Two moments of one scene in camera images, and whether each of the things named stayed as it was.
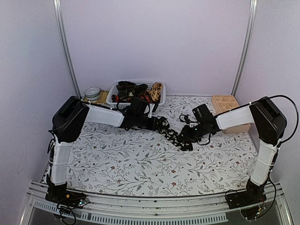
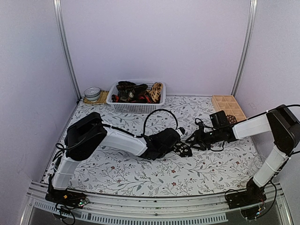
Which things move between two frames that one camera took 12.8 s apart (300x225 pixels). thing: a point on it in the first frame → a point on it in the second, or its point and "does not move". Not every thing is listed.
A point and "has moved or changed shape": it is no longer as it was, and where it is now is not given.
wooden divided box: [221, 103] does not move
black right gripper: [187, 136] → [199, 136]
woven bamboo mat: [102, 99] does not move
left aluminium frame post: [57, 11] does not move
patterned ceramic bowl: [92, 93] does not move
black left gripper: [154, 125] → [159, 135]
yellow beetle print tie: [155, 92] does not move
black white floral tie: [163, 125] has moved or changed shape
